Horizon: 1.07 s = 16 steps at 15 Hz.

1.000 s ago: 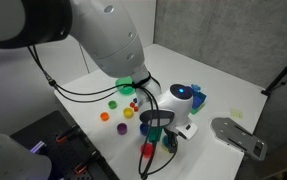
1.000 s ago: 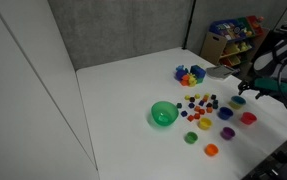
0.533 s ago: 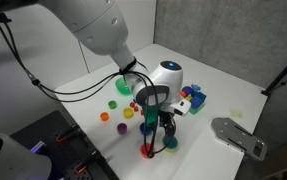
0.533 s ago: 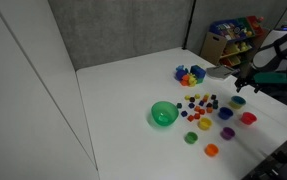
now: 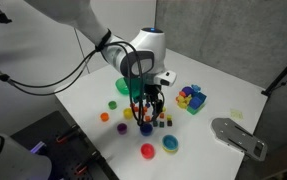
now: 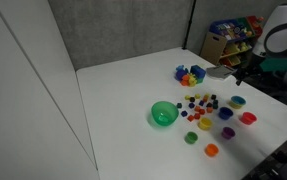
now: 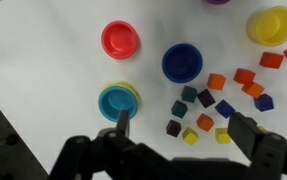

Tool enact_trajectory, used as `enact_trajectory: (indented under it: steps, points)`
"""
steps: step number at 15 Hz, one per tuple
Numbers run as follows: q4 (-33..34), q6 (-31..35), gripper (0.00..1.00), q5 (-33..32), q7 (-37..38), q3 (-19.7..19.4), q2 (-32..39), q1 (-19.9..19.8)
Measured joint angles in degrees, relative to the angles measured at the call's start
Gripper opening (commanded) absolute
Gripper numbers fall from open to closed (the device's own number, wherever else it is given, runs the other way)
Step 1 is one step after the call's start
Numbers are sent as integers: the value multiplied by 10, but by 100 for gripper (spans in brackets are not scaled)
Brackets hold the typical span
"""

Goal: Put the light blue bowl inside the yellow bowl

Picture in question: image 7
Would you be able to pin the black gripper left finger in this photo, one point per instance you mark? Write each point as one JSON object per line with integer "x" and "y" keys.
{"x": 93, "y": 160}

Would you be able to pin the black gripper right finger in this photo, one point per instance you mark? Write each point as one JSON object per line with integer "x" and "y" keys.
{"x": 269, "y": 156}

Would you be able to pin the light blue bowl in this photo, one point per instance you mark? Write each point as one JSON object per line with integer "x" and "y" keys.
{"x": 114, "y": 101}

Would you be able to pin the yellow bowl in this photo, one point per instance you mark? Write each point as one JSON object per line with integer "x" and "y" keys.
{"x": 124, "y": 84}

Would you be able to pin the yellow cube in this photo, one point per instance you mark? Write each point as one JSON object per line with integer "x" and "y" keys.
{"x": 261, "y": 128}
{"x": 222, "y": 135}
{"x": 190, "y": 135}

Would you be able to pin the blue cube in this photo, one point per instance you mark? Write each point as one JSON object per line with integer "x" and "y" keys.
{"x": 224, "y": 108}
{"x": 263, "y": 102}

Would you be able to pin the orange cube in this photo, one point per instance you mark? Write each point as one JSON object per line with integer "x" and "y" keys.
{"x": 216, "y": 81}
{"x": 253, "y": 89}
{"x": 205, "y": 122}

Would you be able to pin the black perforated board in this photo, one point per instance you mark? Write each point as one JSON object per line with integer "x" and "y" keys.
{"x": 3, "y": 150}

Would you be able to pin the dark green cube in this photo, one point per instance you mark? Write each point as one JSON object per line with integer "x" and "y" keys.
{"x": 189, "y": 94}
{"x": 179, "y": 109}

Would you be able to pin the dark blue cup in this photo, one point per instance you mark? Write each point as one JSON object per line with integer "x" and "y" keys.
{"x": 182, "y": 62}

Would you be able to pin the small yellow cup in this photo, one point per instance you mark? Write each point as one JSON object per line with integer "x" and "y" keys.
{"x": 272, "y": 26}

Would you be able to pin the purple cup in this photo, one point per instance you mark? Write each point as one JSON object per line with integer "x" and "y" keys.
{"x": 218, "y": 1}

